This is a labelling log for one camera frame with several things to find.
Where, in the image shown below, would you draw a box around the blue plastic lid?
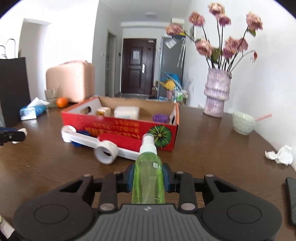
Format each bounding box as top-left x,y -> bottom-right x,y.
70,131 -> 92,147

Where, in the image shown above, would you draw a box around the dark entrance door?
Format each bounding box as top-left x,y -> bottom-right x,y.
121,39 -> 156,95

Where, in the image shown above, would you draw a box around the green spray bottle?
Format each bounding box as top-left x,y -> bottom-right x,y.
132,133 -> 165,204

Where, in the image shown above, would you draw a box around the white plastic container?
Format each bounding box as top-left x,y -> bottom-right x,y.
114,106 -> 140,120

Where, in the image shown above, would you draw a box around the pale green bowl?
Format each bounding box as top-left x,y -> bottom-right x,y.
232,111 -> 256,136

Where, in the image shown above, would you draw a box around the purple plastic lid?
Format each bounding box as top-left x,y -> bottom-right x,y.
152,113 -> 169,123

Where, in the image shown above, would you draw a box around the red cardboard box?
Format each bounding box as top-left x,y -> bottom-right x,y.
61,96 -> 180,151

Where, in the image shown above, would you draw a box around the cluttered storage cart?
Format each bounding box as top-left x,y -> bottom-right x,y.
156,71 -> 193,105

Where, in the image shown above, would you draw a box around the white tape roll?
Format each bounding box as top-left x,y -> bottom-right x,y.
94,141 -> 119,165

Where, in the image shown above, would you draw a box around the black phone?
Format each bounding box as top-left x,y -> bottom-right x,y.
285,177 -> 296,227

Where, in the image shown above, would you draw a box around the dried pink roses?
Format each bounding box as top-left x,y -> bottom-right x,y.
165,3 -> 263,74

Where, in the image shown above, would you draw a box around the purple ceramic vase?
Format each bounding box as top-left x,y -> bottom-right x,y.
204,68 -> 232,118

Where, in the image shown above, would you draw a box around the grey refrigerator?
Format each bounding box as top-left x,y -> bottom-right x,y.
158,36 -> 186,87

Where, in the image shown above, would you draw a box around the orange fruit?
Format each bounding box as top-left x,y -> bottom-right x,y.
56,97 -> 68,108

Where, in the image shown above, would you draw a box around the blue tissue pack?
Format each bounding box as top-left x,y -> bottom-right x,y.
20,97 -> 50,121

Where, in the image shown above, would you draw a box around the white red lint brush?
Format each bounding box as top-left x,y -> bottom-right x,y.
61,125 -> 139,161

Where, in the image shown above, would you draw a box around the pink suitcase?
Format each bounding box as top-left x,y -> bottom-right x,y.
46,61 -> 95,103

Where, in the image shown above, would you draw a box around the small beige box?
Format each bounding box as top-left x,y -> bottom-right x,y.
96,106 -> 111,117

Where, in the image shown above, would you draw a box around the pink spoon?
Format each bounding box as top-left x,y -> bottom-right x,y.
255,114 -> 273,122

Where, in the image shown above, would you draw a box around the white jar lid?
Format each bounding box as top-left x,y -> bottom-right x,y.
12,128 -> 28,144

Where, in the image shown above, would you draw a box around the black paper bag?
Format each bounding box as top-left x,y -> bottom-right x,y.
0,45 -> 31,128

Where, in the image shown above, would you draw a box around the crumpled white tissue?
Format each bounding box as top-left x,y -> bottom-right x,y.
265,145 -> 295,166

